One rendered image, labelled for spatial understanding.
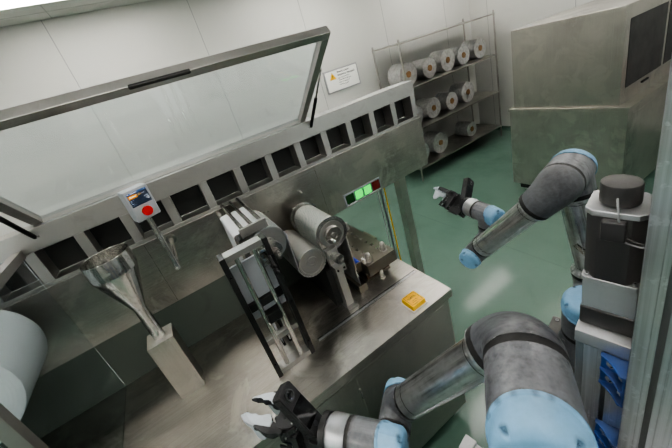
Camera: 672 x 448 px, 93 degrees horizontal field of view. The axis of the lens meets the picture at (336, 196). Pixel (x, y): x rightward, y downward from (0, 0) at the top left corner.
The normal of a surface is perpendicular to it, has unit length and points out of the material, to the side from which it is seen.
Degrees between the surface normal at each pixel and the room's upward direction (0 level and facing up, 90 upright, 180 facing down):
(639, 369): 90
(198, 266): 90
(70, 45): 90
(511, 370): 22
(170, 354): 90
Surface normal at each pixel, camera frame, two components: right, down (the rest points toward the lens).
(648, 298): -0.69, 0.46
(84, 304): 0.51, 0.21
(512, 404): -0.66, -0.73
